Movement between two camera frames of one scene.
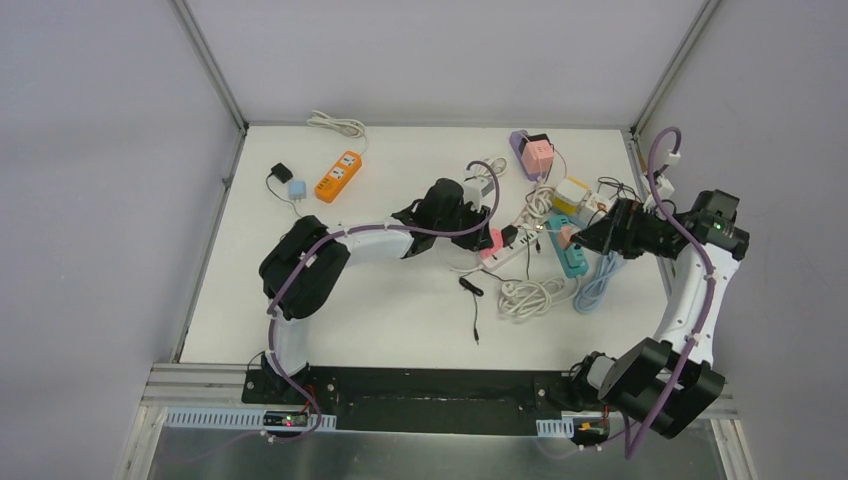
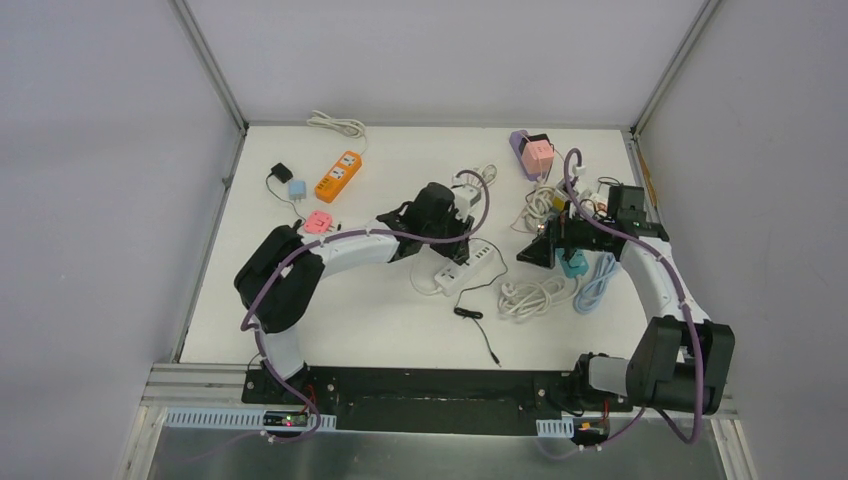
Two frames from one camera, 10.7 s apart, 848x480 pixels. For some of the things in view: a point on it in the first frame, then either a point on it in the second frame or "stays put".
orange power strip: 338,177 stays put
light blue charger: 297,190 stays put
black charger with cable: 283,175 stays put
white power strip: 527,235 → 447,278
